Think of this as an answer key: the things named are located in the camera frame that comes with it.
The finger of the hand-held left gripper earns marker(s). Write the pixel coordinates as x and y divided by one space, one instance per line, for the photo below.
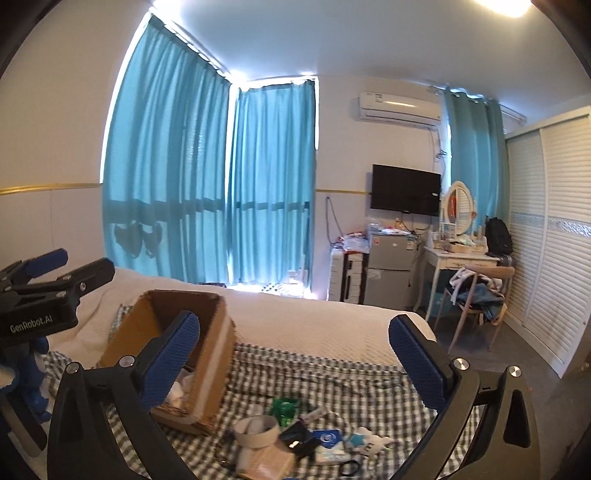
92 274
46 261

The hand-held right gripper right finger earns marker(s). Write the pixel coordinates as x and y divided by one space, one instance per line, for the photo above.
418 364

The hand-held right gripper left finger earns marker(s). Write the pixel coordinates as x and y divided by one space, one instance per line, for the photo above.
171 360

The white tissue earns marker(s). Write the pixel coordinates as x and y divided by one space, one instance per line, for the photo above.
182 390

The brown cardboard box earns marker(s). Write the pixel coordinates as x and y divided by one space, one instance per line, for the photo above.
212 350

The white tape roll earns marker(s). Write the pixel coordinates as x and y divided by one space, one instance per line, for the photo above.
256 436

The blue tissue packet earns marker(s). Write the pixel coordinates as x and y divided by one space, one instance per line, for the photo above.
330 438

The beige small box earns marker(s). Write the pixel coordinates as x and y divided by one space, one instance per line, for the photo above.
265 464

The small black item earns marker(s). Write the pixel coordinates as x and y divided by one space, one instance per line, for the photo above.
298 438

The white plush toy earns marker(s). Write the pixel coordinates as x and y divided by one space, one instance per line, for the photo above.
371 442

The pile of clothes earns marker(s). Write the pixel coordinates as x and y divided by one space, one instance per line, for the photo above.
480 295

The grey white checked blanket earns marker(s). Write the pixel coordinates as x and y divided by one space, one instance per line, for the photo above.
323 374

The grey small fridge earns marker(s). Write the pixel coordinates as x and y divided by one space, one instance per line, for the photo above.
390 267

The white dressing table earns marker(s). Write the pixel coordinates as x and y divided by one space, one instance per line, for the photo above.
443 261

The white pink tube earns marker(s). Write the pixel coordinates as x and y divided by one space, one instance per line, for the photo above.
316 414

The white suitcase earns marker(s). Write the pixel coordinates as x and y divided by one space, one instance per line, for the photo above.
339 277

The wooden chair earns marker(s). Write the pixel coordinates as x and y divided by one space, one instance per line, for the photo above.
501 274

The green foil packet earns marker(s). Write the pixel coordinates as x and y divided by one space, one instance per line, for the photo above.
284 411

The white bedspread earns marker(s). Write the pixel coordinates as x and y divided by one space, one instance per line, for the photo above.
300 318

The wide teal curtain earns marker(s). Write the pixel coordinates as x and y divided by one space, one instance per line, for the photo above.
161 161

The clutter pile on suitcase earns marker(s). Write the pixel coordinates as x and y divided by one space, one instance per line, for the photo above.
353 242

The black backpack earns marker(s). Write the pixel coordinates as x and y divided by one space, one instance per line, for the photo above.
498 237

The oval white mirror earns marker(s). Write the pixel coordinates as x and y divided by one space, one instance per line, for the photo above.
459 210

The white louvred wardrobe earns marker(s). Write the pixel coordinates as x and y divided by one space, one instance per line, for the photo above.
558 230

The narrow teal window curtain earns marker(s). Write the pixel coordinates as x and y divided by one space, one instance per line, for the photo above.
272 184

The teal corner curtain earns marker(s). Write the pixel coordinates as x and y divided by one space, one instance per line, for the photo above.
473 157

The white air conditioner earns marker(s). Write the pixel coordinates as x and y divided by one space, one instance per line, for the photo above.
397 106

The round ceiling lamp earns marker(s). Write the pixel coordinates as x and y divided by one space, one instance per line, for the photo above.
501 7

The black wall television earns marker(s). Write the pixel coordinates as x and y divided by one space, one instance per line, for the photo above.
406 189

